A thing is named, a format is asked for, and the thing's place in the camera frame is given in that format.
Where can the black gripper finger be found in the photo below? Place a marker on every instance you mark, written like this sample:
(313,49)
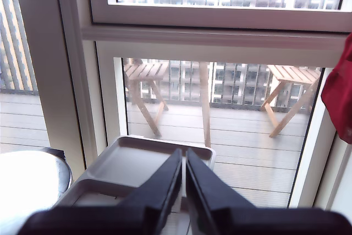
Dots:
(211,196)
(159,191)

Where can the grey recycling bin lid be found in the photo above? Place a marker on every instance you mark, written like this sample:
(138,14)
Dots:
(129,163)

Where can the balcony railing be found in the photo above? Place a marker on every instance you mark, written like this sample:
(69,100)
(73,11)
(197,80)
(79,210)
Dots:
(236,105)

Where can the round dark side table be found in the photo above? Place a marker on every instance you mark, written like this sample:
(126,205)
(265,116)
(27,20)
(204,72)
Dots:
(63,171)

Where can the red cloth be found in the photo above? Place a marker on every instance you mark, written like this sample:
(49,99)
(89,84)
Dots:
(339,94)

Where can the white glazed balcony door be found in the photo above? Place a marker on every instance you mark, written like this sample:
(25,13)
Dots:
(49,67)

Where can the white window frame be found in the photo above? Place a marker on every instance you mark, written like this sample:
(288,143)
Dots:
(220,37)

